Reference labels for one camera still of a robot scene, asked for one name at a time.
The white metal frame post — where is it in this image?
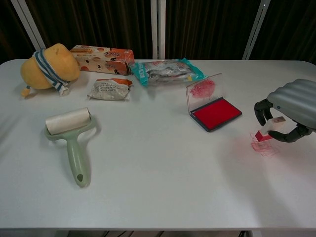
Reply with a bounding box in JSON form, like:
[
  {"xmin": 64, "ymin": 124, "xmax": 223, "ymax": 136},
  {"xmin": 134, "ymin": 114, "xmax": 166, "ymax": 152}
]
[
  {"xmin": 150, "ymin": 0, "xmax": 166, "ymax": 59},
  {"xmin": 241, "ymin": 0, "xmax": 271, "ymax": 61},
  {"xmin": 10, "ymin": 0, "xmax": 47, "ymax": 51}
]

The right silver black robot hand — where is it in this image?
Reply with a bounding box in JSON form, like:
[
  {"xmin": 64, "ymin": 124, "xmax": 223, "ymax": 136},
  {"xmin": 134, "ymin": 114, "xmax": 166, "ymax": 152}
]
[{"xmin": 254, "ymin": 79, "xmax": 316, "ymax": 143}]

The orange snack box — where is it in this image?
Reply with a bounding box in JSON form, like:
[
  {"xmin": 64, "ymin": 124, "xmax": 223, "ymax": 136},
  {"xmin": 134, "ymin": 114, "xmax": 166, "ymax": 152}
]
[{"xmin": 70, "ymin": 44, "xmax": 135, "ymax": 76}]

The black curtain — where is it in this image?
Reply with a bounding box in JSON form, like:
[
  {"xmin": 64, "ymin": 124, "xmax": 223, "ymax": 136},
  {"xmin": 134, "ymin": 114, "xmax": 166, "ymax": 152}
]
[{"xmin": 0, "ymin": 0, "xmax": 316, "ymax": 65}]

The green handled lint roller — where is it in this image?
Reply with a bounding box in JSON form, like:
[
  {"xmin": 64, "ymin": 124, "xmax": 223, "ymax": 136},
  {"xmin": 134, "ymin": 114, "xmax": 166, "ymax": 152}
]
[{"xmin": 44, "ymin": 107, "xmax": 101, "ymax": 188}]

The teal clear snack bag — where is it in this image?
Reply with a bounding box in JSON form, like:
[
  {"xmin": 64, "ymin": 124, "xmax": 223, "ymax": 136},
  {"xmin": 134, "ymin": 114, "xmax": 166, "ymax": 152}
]
[{"xmin": 129, "ymin": 58, "xmax": 206, "ymax": 87}]

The red ink pad case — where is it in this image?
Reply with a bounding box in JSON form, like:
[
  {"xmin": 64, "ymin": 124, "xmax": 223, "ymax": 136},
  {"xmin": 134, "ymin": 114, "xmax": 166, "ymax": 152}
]
[{"xmin": 185, "ymin": 73, "xmax": 242, "ymax": 132}]

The small orange white snack packet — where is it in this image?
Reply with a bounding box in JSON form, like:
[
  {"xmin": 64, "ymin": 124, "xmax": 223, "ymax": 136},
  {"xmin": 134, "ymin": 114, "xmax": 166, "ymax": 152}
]
[{"xmin": 86, "ymin": 78, "xmax": 134, "ymax": 101}]

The yellow plush toy striped scarf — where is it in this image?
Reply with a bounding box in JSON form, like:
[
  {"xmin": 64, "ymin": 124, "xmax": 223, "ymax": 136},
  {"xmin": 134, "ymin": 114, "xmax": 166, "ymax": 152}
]
[{"xmin": 20, "ymin": 43, "xmax": 81, "ymax": 99}]

